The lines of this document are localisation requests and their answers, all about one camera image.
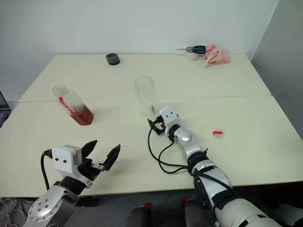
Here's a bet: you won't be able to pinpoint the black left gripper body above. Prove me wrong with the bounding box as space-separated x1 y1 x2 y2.
77 157 106 182

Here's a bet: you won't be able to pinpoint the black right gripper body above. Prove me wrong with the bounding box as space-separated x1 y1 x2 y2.
153 115 165 131

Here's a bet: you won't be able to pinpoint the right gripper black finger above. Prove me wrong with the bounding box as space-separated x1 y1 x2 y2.
147 118 164 137

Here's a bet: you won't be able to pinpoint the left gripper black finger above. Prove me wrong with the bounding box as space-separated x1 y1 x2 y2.
81 140 98 159
102 144 121 171

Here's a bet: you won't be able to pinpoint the clear plastic cup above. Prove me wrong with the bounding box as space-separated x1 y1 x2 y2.
134 75 164 118

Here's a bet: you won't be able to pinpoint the clear bottle with amber drink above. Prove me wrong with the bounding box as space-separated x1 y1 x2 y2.
52 84 95 126

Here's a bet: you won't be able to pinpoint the dark rounded shape red tab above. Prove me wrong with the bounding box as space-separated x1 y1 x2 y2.
126 202 153 227
181 198 206 227

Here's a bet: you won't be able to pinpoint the white tape roll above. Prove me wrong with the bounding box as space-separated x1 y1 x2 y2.
184 51 202 61

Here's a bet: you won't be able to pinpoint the dark laptop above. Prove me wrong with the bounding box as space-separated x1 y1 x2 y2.
0 91 12 128

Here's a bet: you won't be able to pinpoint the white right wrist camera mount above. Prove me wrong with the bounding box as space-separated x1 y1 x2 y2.
159 105 178 135

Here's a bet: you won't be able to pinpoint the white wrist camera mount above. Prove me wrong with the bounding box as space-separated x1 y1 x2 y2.
159 105 178 135
51 144 93 189

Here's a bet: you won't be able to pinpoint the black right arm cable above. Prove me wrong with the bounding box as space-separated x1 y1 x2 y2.
147 126 235 191

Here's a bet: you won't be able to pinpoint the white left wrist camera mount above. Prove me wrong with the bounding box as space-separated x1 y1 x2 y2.
51 144 93 189

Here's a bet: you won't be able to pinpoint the blue handled scissors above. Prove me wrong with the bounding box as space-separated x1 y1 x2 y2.
175 45 206 54

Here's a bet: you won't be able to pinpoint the white floor cables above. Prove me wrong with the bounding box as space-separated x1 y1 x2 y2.
0 197 22 223

